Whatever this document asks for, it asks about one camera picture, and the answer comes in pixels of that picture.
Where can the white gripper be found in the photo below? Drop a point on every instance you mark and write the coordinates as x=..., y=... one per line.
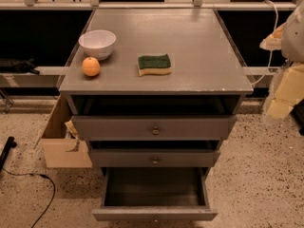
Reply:
x=294, y=38

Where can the grey bottom drawer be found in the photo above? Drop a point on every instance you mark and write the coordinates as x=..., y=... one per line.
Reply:
x=154, y=194

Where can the grey drawer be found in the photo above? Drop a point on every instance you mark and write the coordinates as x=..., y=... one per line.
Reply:
x=153, y=154
x=154, y=118
x=154, y=194

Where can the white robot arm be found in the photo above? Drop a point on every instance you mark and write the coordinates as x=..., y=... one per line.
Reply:
x=289, y=39

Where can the grey drawer cabinet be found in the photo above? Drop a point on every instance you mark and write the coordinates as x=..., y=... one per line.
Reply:
x=203, y=61

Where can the grey top drawer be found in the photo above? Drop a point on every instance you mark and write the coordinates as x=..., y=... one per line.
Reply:
x=154, y=118

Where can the grey middle drawer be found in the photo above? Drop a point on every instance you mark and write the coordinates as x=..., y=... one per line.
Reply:
x=153, y=154

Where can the green yellow sponge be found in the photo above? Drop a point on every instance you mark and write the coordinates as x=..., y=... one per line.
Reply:
x=154, y=65

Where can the white bowl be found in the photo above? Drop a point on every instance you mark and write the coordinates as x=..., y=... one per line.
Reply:
x=98, y=43

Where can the orange fruit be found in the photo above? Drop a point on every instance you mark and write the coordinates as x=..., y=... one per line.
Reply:
x=91, y=67

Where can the cardboard box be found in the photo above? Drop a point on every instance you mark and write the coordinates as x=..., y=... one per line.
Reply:
x=61, y=149

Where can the black bar on floor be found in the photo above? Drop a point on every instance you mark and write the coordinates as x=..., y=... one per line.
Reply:
x=10, y=143

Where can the black object on rail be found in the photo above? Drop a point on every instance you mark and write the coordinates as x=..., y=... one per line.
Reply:
x=18, y=66

